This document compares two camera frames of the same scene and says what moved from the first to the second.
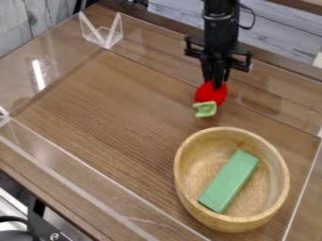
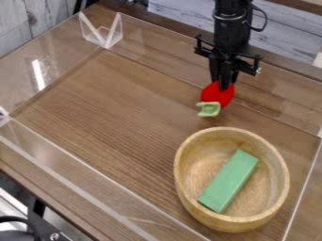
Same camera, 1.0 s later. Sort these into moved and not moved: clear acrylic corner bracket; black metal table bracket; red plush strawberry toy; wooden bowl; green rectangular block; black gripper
Moved: red plush strawberry toy; black gripper
Not moved: wooden bowl; green rectangular block; clear acrylic corner bracket; black metal table bracket
